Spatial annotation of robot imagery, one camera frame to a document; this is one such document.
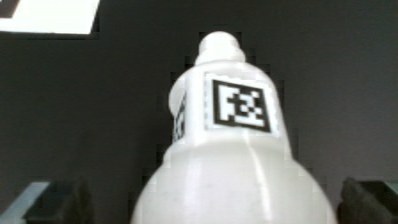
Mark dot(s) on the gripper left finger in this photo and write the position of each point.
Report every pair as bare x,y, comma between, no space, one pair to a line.
53,203

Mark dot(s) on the white lamp bulb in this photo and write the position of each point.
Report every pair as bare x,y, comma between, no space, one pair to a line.
230,180

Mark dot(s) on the white marker sheet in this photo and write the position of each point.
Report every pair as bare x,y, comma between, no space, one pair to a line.
49,16

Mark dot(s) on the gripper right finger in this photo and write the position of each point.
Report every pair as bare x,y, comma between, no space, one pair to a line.
369,205

